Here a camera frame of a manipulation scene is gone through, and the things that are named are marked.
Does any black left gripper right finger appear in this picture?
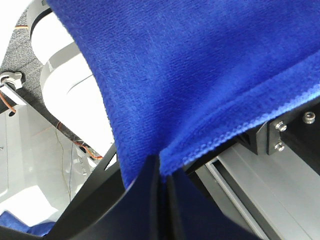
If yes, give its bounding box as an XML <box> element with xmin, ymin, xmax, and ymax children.
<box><xmin>166</xmin><ymin>169</ymin><xmax>259</xmax><ymax>240</ymax></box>

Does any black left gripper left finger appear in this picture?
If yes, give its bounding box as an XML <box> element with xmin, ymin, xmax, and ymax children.
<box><xmin>46</xmin><ymin>144</ymin><xmax>161</xmax><ymax>240</ymax></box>

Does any blue microfibre towel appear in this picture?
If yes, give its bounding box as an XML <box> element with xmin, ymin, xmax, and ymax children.
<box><xmin>0</xmin><ymin>0</ymin><xmax>320</xmax><ymax>240</ymax></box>

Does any white robot base shell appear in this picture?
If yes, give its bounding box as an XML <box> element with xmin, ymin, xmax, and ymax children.
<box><xmin>0</xmin><ymin>11</ymin><xmax>113</xmax><ymax>226</ymax></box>

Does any grey aluminium rail frame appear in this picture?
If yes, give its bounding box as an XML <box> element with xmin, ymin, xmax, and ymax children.
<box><xmin>184</xmin><ymin>97</ymin><xmax>320</xmax><ymax>240</ymax></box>

